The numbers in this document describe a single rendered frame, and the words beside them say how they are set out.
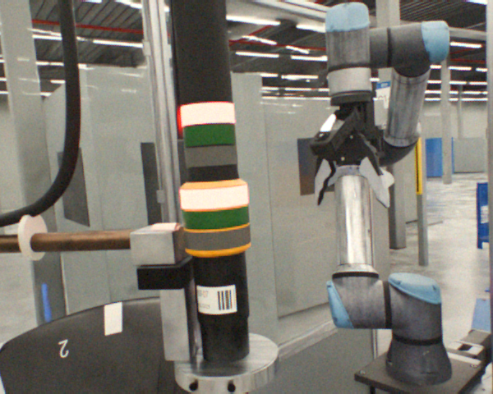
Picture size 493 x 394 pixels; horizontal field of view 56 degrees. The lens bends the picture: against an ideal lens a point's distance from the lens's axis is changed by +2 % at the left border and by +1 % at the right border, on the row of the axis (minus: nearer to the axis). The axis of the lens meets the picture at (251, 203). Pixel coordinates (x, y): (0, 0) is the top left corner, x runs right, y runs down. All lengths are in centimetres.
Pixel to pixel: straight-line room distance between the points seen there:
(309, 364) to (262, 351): 127
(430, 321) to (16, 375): 89
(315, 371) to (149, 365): 119
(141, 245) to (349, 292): 88
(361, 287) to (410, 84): 47
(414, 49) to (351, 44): 16
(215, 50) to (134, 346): 30
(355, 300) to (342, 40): 60
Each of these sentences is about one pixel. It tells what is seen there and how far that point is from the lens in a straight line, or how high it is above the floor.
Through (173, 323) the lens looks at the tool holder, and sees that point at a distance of 31.
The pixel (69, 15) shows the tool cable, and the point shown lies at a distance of 34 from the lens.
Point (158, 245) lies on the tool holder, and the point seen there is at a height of 153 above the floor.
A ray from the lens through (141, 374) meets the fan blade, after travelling 46.
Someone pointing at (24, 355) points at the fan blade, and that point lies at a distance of 52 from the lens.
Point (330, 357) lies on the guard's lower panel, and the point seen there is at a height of 88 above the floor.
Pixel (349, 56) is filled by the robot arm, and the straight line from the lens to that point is 84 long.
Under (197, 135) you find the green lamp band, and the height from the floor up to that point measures 160.
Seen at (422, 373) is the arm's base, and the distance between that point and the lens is 119.
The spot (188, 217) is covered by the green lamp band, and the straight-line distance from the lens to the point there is 28.
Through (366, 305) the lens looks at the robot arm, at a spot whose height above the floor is 122.
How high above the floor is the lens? 159
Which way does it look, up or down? 6 degrees down
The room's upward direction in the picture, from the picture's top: 4 degrees counter-clockwise
